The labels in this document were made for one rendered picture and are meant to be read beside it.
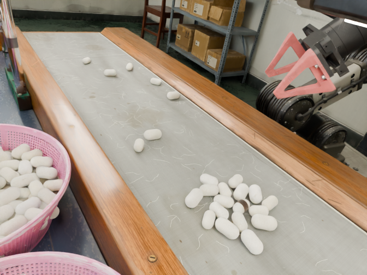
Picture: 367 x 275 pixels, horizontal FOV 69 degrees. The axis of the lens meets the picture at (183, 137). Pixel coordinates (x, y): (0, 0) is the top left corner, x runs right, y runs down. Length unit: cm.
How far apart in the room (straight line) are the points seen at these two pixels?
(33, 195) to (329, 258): 44
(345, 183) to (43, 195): 51
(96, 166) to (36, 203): 10
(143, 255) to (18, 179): 23
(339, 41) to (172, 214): 35
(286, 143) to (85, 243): 43
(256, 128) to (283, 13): 238
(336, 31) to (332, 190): 27
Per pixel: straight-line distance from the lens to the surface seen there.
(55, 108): 60
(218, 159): 53
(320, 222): 50
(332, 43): 43
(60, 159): 48
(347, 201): 55
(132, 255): 34
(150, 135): 53
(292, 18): 288
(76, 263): 34
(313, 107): 87
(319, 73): 43
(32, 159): 51
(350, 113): 260
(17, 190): 46
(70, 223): 49
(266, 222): 42
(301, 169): 57
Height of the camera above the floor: 106
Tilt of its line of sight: 33 degrees down
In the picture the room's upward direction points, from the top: 11 degrees clockwise
